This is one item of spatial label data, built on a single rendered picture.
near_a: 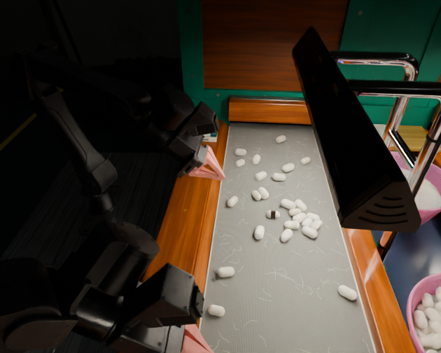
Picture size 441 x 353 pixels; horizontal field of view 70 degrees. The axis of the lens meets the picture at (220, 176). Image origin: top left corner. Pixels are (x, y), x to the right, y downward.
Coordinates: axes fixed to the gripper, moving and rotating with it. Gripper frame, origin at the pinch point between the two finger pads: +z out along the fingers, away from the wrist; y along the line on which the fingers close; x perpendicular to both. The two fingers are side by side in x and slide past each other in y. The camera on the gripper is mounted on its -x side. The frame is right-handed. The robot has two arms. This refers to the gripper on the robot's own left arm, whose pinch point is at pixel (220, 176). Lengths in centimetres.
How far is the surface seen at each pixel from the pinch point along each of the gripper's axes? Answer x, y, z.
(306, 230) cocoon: -5.4, -5.3, 21.7
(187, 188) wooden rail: 13.1, 6.2, -1.2
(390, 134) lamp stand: -30.7, 3.6, 19.8
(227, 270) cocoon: 5.5, -17.9, 8.6
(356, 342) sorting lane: -7.9, -29.0, 27.5
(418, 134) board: -33, 39, 52
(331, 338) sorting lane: -5.2, -28.7, 24.3
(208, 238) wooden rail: 9.5, -9.0, 5.5
